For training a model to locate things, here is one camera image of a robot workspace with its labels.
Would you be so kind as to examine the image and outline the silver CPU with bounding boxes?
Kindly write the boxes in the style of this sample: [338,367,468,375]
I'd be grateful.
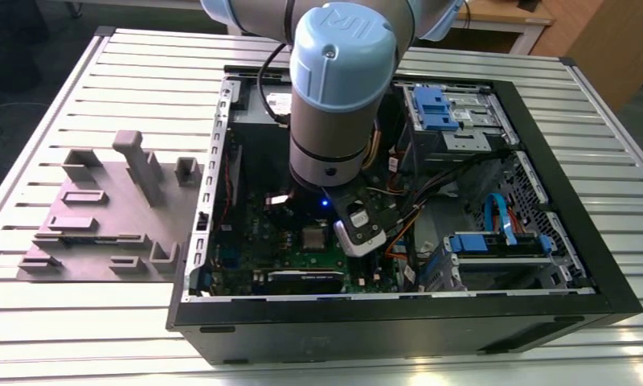
[300,226,328,249]

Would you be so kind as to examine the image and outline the CPU socket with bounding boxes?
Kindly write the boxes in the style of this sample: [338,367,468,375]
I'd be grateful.
[296,223,338,255]

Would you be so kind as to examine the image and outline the green Dell motherboard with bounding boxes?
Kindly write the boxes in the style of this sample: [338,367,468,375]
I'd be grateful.
[207,188,403,297]

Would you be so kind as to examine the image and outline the grey power supply unit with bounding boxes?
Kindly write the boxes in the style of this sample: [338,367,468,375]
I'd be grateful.
[228,84,294,190]

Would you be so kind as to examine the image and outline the black graphics card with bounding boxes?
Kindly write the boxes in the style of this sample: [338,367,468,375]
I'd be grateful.
[250,269,347,297]

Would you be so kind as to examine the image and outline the black RAM slot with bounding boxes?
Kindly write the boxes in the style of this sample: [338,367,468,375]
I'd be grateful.
[351,256,368,285]

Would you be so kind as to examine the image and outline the black RAM stick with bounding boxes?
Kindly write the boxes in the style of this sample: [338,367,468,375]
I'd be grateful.
[364,248,381,281]

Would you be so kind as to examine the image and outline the grey parts rack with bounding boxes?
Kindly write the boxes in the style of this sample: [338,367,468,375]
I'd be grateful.
[15,129,204,283]

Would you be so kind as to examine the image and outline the black open PC case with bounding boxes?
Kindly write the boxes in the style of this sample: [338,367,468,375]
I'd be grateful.
[163,64,643,366]

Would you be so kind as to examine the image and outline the metal optical drive cage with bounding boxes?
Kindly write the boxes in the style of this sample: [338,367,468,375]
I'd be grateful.
[397,82,519,172]

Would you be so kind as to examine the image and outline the blue drive bay latch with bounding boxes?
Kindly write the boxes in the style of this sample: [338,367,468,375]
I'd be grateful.
[412,85,460,133]

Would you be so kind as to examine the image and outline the RAM stick gold contacts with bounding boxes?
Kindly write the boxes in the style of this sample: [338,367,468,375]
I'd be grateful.
[56,235,143,246]

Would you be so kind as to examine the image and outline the metal disk bay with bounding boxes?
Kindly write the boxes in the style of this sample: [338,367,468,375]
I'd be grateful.
[432,231,593,293]

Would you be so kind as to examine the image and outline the hard disk in blue carrier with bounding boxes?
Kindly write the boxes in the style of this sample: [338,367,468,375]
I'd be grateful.
[441,232,552,259]

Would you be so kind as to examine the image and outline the wooden cabinet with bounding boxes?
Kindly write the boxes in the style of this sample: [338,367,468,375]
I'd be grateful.
[529,0,643,112]

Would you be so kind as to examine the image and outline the thin red wire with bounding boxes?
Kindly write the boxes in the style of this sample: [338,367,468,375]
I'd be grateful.
[216,188,234,226]

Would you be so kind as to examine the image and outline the white rounded wrist camera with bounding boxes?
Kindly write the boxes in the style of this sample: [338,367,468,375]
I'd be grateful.
[320,185,388,259]

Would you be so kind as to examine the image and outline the orange wire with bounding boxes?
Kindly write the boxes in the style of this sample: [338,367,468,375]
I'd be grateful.
[381,223,416,261]

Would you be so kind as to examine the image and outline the yellow wire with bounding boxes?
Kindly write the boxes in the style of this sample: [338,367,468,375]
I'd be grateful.
[364,120,381,172]

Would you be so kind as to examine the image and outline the black sleeved cable bundle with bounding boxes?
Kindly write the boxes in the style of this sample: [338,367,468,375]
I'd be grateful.
[397,150,515,228]

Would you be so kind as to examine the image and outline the thick black camera cable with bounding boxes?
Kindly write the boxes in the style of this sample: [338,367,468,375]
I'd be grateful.
[255,41,294,130]

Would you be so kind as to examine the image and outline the blue SATA wire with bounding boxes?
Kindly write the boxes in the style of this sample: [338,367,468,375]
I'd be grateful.
[483,191,517,247]

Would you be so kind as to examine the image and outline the wooden desk white frame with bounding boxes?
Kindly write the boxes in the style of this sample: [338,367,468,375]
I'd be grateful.
[222,0,556,55]

